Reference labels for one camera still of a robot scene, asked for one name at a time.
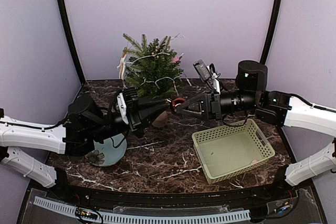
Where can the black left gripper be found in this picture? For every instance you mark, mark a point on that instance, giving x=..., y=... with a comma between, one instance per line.
x=140, y=115

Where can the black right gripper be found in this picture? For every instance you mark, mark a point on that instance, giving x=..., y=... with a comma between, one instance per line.
x=211, y=108

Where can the red ball ornament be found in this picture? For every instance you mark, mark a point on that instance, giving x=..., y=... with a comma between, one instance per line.
x=175, y=103

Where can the small green christmas tree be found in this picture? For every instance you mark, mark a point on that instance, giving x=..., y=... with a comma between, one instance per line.
x=152, y=77

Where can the pink bow ornament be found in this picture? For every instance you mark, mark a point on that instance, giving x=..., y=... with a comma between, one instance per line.
x=177, y=59

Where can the white snowman ornament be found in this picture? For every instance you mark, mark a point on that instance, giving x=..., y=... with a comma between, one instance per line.
x=122, y=65

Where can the green perforated plastic basket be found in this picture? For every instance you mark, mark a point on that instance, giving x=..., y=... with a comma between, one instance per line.
x=225, y=152

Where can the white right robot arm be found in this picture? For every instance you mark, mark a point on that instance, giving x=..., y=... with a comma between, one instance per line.
x=272, y=107

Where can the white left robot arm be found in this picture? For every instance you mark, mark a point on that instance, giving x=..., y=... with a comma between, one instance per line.
x=87, y=129

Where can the pink tree pot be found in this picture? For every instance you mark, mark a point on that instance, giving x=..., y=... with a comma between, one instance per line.
x=161, y=120

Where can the teal flower plate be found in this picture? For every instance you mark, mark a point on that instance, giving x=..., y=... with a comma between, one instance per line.
x=108, y=153

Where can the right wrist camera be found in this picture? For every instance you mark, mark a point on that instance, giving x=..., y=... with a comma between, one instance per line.
x=207, y=74

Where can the white slotted cable duct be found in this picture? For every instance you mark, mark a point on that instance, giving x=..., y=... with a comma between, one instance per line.
x=85, y=215

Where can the black front rail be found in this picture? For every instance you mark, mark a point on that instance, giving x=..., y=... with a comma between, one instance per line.
x=254, y=197

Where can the black right corner post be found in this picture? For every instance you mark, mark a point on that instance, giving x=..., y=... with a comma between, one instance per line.
x=270, y=34

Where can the black corner post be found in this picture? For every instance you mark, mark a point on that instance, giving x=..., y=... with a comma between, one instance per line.
x=70, y=41
x=270, y=34

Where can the black left corner post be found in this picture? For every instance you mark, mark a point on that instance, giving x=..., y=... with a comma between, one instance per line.
x=70, y=41

